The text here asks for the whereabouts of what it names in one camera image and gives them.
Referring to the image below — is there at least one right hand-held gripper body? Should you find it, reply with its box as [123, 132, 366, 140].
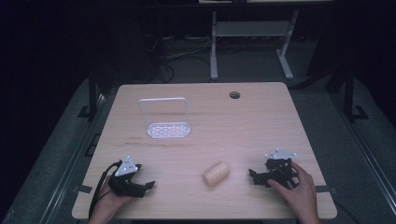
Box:
[263, 147, 301, 189]

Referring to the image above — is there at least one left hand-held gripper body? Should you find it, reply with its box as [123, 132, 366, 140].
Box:
[106, 155, 148, 199]

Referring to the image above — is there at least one person's left hand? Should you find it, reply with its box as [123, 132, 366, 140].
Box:
[92, 175, 138, 219]

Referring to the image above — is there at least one person's right hand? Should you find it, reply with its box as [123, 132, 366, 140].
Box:
[267, 161, 319, 217]

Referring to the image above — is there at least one beige cylindrical bread roll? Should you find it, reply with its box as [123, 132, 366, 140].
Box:
[202, 161, 231, 188]

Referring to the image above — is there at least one black metal stand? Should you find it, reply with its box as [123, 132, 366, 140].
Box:
[78, 70, 101, 119]
[341, 63, 370, 123]

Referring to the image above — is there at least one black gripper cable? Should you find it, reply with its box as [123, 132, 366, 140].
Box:
[88, 161, 123, 219]

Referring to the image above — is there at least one metal floor rail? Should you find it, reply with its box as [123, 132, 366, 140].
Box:
[330, 91, 396, 217]
[38, 92, 108, 224]

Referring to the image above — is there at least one white perforated rack with handle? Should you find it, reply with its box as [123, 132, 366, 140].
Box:
[138, 97, 192, 139]

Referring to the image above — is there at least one bundle of floor cables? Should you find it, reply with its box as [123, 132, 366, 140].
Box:
[146, 33, 213, 84]

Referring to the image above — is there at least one white metal desk frame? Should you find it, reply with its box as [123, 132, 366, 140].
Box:
[209, 8, 301, 81]

